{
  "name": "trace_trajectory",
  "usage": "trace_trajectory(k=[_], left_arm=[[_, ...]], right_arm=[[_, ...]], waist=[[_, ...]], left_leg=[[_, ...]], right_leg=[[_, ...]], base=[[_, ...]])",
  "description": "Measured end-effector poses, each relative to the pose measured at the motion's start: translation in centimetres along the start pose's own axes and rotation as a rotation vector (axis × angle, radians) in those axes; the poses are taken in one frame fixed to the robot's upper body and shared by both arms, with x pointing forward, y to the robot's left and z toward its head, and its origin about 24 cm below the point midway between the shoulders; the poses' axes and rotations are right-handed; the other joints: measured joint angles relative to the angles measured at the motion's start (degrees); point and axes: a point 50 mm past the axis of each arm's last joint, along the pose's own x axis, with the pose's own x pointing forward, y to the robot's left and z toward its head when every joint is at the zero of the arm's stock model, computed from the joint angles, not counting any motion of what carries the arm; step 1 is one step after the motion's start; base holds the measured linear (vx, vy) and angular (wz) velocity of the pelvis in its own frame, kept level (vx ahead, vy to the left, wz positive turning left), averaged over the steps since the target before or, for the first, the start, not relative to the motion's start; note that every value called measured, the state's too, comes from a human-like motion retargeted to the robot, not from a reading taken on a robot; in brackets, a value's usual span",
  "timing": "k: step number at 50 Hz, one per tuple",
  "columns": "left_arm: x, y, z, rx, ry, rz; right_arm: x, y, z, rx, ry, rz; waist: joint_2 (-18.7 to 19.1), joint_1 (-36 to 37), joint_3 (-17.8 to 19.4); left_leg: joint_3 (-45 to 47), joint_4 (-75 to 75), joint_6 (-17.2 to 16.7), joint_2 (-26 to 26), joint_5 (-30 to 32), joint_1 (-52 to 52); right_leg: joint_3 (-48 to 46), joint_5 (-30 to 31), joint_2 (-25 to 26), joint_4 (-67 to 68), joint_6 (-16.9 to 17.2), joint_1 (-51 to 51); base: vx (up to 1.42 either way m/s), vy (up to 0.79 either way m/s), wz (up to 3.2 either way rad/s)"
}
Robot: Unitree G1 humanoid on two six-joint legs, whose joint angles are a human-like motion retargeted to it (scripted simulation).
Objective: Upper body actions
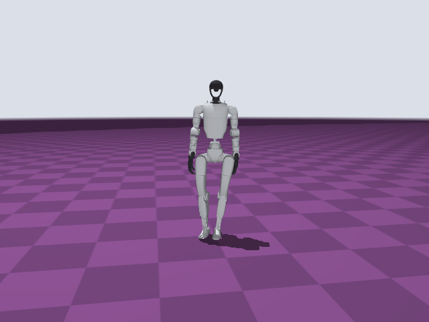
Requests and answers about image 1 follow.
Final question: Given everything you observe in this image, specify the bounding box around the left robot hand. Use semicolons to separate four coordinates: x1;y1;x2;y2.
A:
232;153;239;175

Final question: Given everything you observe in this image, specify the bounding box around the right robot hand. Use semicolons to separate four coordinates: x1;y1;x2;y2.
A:
188;152;195;174

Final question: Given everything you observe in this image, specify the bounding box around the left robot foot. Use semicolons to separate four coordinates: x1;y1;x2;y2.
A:
212;227;221;240

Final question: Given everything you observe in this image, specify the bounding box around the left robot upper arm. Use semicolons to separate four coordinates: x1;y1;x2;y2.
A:
227;105;239;137

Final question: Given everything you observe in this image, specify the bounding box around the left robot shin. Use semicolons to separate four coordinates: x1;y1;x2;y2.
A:
216;194;228;230

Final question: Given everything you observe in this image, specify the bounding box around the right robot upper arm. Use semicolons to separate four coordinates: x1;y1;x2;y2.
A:
191;105;204;136

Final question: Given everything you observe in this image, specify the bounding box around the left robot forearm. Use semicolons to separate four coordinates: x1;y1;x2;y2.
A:
231;132;240;157

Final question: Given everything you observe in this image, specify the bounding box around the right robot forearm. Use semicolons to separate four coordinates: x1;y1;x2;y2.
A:
188;128;198;156

